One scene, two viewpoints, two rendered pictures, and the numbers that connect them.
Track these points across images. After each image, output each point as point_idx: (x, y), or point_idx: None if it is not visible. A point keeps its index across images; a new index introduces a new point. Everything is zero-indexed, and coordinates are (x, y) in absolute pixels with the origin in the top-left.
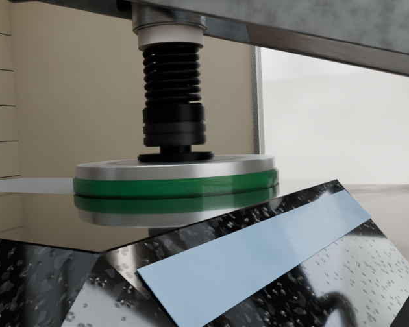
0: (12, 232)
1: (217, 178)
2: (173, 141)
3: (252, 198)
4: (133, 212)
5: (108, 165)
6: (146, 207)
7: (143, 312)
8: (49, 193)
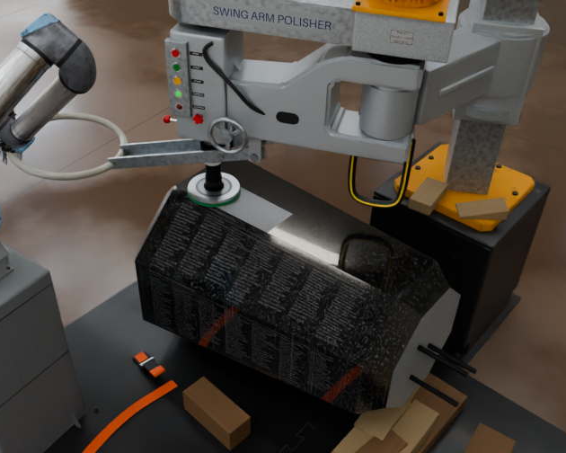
0: (243, 160)
1: None
2: None
3: (205, 171)
4: (227, 166)
5: (231, 178)
6: (225, 169)
7: None
8: (246, 190)
